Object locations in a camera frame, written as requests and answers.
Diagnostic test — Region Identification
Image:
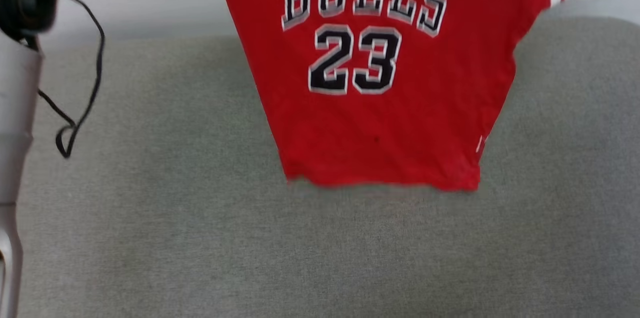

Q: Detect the red Bulls 23 jersey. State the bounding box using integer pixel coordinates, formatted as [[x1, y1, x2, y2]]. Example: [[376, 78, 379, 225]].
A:
[[122, 0, 640, 193]]

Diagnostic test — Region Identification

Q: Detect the left thin black cable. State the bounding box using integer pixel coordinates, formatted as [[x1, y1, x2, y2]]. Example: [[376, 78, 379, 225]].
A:
[[37, 0, 106, 160]]

